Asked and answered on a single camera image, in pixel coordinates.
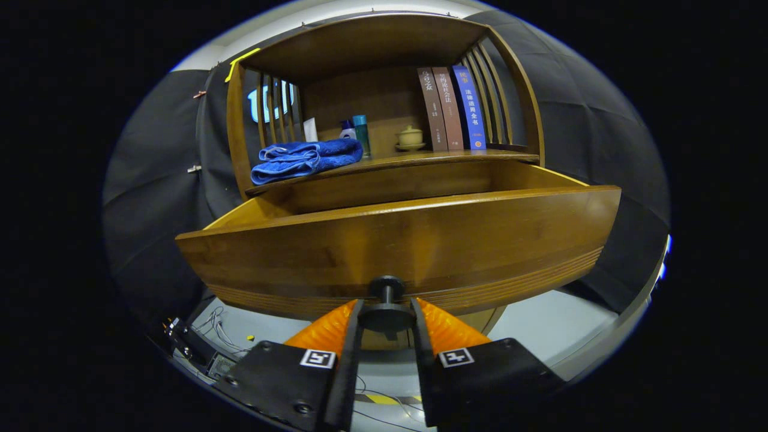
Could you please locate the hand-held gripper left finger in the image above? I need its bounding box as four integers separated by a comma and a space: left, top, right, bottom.
213, 299, 365, 432

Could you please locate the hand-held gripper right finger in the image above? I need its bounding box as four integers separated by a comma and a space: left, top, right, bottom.
410, 297, 568, 430

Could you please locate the wooden drawer with black knob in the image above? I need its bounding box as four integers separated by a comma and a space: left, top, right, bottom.
175, 160, 622, 334

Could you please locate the wooden countertop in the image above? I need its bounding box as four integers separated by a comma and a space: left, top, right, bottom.
245, 149, 541, 196

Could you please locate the wooden cabinet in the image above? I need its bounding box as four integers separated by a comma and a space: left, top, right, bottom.
225, 13, 545, 352

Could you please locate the yellow and black floor tape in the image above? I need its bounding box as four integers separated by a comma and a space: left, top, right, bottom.
354, 393, 424, 406

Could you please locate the blue folded towel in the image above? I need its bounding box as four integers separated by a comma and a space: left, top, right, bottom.
250, 138, 364, 186

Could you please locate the beige lidded teacup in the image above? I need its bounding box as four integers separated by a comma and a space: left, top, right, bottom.
395, 125, 427, 152

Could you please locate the teal bottle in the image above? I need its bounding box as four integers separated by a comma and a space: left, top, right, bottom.
352, 115, 372, 159

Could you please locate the black backdrop cloth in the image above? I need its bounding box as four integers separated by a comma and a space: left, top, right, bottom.
102, 9, 671, 325

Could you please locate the dark brown book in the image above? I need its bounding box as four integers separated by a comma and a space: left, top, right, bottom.
417, 67, 449, 152

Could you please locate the reddish brown book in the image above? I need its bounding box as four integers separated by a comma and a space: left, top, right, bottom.
432, 66, 464, 152

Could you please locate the blue book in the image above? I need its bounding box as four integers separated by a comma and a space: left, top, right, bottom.
451, 64, 488, 151

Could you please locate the thin floor cable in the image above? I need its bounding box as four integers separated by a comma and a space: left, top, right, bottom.
195, 306, 253, 355

